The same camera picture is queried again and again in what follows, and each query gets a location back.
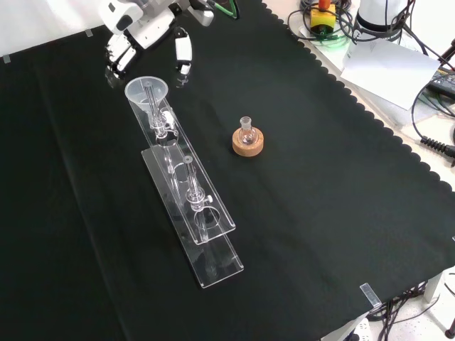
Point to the pale board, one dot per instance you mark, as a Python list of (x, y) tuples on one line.
[(387, 71)]

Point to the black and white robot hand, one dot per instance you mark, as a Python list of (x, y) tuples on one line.
[(149, 30)]

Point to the black electronics box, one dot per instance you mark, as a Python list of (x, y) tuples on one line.
[(446, 83)]

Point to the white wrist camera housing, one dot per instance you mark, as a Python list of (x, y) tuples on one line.
[(203, 14)]

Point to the yellow stop button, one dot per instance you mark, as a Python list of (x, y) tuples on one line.
[(321, 19)]

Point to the translucent plastic funnel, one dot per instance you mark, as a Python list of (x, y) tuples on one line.
[(136, 94)]

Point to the small round-bottom glass flask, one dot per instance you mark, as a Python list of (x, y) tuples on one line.
[(247, 138)]

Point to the white power strip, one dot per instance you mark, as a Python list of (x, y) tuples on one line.
[(362, 330)]

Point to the tripod leg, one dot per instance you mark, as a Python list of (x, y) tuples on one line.
[(448, 49)]

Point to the clear acrylic funnel stand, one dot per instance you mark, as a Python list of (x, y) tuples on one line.
[(217, 273)]

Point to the white table leg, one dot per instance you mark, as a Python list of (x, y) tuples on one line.
[(433, 287)]

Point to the black table cloth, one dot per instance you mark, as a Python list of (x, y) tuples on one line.
[(320, 177)]

